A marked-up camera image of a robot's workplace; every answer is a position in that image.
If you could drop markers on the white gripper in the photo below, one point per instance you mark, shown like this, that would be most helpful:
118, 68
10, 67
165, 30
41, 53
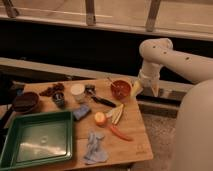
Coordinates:
149, 76

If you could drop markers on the green plastic tray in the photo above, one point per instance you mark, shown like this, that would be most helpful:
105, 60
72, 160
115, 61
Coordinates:
38, 139

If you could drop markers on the light blue cloth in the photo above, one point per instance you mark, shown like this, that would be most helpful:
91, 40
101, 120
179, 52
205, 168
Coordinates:
95, 153

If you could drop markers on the wooden cutting board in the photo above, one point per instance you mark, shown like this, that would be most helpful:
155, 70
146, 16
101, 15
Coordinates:
120, 151

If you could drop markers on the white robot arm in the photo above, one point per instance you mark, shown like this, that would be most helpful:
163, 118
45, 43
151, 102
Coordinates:
193, 141

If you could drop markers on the dark brown bowl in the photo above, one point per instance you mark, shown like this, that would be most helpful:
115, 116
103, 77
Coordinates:
25, 102

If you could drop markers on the small dark cup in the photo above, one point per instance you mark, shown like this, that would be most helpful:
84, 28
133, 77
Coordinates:
58, 99

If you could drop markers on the blue sponge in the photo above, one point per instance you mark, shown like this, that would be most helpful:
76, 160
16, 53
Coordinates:
81, 112

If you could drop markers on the black handled can opener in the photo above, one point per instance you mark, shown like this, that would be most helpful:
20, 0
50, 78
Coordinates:
90, 89

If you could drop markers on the dark grapes bunch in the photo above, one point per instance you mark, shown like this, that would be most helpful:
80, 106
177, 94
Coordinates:
51, 90

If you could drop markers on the peeled yellow banana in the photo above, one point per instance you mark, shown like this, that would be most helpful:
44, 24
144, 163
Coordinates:
115, 114

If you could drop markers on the orange bowl with spoon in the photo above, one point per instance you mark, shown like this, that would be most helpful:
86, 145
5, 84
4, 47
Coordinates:
120, 89

